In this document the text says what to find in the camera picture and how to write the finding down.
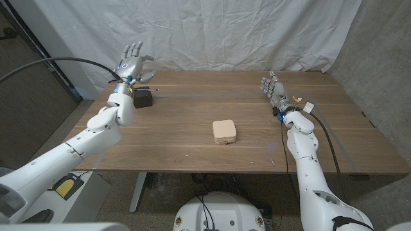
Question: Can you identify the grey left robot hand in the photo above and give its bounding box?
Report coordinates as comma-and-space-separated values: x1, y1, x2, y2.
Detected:
114, 40, 157, 85

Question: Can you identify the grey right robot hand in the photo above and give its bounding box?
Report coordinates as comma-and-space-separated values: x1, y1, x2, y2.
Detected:
260, 71, 295, 113

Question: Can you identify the black jewelry box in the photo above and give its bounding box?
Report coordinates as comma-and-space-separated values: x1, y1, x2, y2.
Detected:
132, 85, 153, 109

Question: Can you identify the pink square case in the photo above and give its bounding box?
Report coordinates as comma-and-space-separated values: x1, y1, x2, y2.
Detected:
211, 119, 238, 146

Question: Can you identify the white wrinkled backdrop cloth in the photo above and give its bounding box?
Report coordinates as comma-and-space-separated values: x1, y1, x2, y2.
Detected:
33, 0, 363, 93

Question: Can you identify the grey table leg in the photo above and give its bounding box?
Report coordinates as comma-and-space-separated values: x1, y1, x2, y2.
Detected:
128, 172, 148, 214

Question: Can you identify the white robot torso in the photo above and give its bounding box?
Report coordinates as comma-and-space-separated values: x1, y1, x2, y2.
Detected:
173, 191, 267, 231

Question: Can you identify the yellow foot pedal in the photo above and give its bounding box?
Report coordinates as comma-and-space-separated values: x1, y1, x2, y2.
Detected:
51, 173, 85, 201

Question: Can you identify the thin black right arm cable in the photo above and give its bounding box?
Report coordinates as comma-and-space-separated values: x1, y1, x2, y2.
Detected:
280, 121, 290, 176

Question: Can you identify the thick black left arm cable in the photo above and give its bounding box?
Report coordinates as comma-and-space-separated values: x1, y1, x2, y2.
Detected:
0, 56, 125, 85

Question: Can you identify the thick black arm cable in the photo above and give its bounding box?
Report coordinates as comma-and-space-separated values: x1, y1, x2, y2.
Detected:
0, 56, 125, 85
309, 112, 348, 203

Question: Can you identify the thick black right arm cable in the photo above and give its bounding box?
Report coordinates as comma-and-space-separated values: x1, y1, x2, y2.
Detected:
309, 112, 348, 203

